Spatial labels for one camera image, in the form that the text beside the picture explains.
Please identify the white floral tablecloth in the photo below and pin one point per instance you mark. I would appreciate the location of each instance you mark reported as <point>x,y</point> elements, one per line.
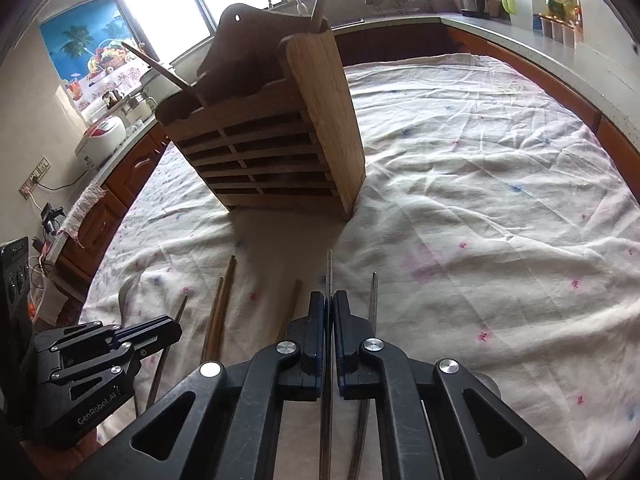
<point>475,210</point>

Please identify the tropical beach wall poster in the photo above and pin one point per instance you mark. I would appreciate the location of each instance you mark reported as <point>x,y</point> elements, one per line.
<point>85,35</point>

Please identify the black charger gadget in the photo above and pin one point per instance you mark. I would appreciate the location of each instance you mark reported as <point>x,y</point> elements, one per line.
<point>52,217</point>

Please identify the brown wooden base cabinet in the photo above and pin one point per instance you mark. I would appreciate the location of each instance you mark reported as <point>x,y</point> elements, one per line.
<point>615,145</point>
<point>125,175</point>
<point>400,40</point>

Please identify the white pink rice cooker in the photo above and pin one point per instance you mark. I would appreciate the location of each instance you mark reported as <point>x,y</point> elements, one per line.
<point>102,135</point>

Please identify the wall socket strip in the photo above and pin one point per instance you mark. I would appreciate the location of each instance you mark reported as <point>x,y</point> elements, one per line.
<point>37,172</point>

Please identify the wooden utensil holder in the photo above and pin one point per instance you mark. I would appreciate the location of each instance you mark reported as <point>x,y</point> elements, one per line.
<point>325,110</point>

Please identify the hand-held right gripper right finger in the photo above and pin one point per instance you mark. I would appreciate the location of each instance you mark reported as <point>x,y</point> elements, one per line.
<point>345,330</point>

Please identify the white steamer pot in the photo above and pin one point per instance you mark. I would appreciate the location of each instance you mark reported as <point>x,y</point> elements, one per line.
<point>157,77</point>

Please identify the white seasoning jar set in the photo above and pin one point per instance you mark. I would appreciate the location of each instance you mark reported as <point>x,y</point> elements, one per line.
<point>560,30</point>

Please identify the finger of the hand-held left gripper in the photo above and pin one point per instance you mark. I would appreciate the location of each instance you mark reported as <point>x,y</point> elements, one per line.
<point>150,330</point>
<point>100,362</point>

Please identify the kitchen window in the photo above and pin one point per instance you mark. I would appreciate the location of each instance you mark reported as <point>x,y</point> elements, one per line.
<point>165,0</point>

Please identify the yellow bottle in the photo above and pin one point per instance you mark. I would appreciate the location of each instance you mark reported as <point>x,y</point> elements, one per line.
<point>572,7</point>

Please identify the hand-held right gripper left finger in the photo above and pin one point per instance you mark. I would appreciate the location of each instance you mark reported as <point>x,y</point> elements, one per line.
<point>315,330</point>

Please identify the small white appliance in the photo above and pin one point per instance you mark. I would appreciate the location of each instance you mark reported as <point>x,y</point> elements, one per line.
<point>137,110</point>

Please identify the green bottle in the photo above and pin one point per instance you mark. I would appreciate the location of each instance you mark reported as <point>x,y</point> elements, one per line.
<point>554,2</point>

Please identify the grey kitchen countertop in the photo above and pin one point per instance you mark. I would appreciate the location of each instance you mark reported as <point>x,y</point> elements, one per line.
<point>550,55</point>

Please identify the white lace cloth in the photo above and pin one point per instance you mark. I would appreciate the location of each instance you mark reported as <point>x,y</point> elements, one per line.
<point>80,210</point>

